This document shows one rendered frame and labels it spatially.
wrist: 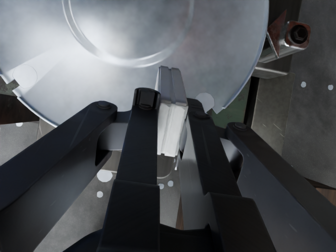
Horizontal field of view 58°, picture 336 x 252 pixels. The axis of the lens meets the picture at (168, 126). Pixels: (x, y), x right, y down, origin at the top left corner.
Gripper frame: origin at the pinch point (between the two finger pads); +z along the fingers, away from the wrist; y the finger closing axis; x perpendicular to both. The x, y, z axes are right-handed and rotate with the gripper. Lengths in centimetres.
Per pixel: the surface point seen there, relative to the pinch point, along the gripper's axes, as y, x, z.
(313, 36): 60, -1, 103
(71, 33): -9.3, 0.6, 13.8
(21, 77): -13.3, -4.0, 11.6
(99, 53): -6.4, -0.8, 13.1
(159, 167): 1.4, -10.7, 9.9
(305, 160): 66, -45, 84
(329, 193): 53, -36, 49
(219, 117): 10.6, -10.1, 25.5
